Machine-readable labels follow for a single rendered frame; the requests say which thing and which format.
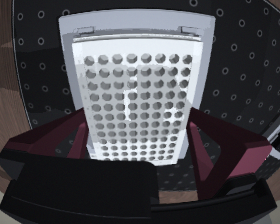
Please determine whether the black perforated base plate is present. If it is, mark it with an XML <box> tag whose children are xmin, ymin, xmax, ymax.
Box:
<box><xmin>11</xmin><ymin>0</ymin><xmax>280</xmax><ymax>192</ymax></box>

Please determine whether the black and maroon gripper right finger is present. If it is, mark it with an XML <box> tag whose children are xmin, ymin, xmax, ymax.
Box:
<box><xmin>186</xmin><ymin>107</ymin><xmax>272</xmax><ymax>200</ymax></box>

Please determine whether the white well plate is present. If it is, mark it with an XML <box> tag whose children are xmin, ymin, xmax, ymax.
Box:
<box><xmin>72</xmin><ymin>33</ymin><xmax>203</xmax><ymax>166</ymax></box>

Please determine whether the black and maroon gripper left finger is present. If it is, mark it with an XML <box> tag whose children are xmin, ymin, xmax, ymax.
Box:
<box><xmin>4</xmin><ymin>107</ymin><xmax>89</xmax><ymax>159</ymax></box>

